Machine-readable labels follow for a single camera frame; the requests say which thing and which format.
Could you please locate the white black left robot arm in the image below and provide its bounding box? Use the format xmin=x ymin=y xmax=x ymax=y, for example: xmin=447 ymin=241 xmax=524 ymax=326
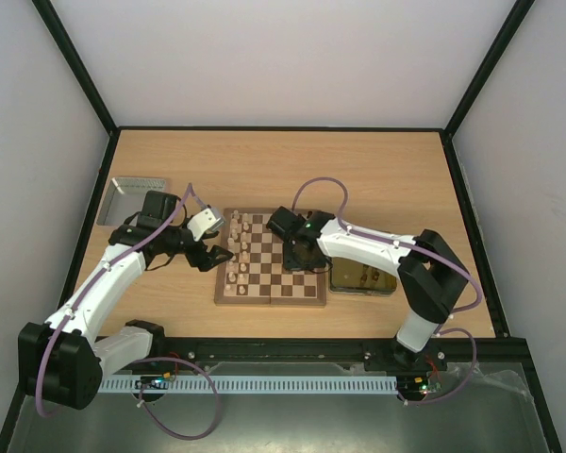
xmin=18 ymin=187 xmax=233 ymax=416

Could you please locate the light blue slotted cable duct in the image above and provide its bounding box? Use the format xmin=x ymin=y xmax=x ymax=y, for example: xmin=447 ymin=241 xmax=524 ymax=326
xmin=99 ymin=375 xmax=397 ymax=395

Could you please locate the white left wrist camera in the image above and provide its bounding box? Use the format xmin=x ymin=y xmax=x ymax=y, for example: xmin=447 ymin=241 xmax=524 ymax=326
xmin=187 ymin=206 xmax=225 ymax=242

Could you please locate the black metal base rail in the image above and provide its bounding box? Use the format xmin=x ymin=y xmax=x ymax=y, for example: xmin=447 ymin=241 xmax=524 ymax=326
xmin=108 ymin=337 xmax=435 ymax=374

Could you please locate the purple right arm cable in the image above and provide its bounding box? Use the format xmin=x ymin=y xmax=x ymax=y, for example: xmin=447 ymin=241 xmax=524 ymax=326
xmin=293 ymin=176 xmax=481 ymax=408

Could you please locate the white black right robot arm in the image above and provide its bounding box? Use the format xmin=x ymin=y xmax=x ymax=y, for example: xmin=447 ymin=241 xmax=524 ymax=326
xmin=267 ymin=207 xmax=469 ymax=370

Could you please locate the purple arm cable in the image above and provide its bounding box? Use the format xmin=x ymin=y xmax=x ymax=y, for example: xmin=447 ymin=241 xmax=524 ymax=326
xmin=36 ymin=183 xmax=224 ymax=438
xmin=293 ymin=176 xmax=481 ymax=408

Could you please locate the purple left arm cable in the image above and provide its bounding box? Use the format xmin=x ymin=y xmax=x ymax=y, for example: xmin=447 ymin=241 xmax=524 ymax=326
xmin=36 ymin=183 xmax=224 ymax=438

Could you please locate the wooden chess board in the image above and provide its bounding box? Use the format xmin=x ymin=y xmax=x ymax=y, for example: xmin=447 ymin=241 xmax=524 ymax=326
xmin=214 ymin=208 xmax=327 ymax=308

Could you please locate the black cage frame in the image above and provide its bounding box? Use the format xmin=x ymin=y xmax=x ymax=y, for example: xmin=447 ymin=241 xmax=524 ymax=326
xmin=0 ymin=0 xmax=565 ymax=453

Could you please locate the gold green metal tin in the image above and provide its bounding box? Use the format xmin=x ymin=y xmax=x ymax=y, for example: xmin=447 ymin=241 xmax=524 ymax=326
xmin=329 ymin=258 xmax=397 ymax=296

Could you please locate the silver metal tin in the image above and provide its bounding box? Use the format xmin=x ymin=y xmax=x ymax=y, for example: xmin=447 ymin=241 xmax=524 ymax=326
xmin=96 ymin=176 xmax=167 ymax=227

